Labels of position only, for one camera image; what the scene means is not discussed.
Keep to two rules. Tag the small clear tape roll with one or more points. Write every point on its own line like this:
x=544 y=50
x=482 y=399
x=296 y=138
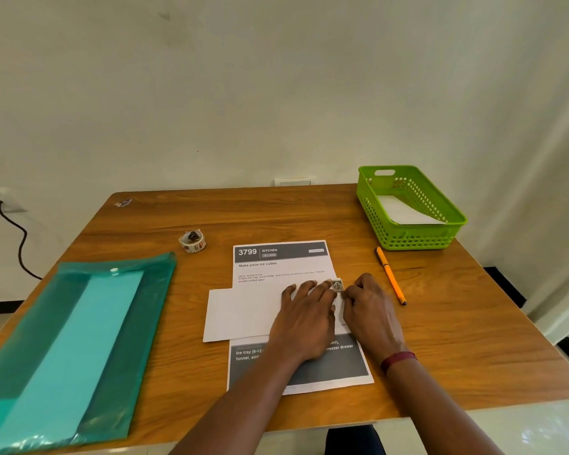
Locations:
x=193 y=242

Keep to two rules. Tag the dark red wrist band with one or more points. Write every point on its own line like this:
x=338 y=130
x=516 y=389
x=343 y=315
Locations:
x=398 y=361

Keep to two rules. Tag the green plastic basket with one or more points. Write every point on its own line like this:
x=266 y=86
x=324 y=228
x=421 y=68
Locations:
x=417 y=239

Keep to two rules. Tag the person's left forearm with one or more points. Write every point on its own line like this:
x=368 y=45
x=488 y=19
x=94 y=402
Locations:
x=237 y=412

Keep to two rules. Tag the printed white paper sheet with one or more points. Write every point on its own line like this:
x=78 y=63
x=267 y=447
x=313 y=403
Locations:
x=284 y=265

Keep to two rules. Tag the person's right forearm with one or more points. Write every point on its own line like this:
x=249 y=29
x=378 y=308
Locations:
x=436 y=412

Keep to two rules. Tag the person's right leg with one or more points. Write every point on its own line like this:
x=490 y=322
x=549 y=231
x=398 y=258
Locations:
x=355 y=443

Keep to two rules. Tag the white blank wall plate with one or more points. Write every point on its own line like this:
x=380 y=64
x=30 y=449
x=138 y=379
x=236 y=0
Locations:
x=294 y=181

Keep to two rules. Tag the orange pen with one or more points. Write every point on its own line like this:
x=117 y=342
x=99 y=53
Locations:
x=390 y=275

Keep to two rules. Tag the green translucent plastic folder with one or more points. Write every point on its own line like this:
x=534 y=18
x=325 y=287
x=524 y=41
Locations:
x=156 y=303

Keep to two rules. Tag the black skirting board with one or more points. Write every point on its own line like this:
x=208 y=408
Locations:
x=0 y=308

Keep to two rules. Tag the person's right hand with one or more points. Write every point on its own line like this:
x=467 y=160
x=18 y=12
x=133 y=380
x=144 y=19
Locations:
x=372 y=317

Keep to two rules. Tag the small silver foil scrap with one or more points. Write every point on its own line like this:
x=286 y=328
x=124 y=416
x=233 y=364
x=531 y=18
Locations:
x=123 y=203

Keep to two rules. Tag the person's left hand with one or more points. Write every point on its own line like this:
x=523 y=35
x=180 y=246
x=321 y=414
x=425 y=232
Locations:
x=306 y=326

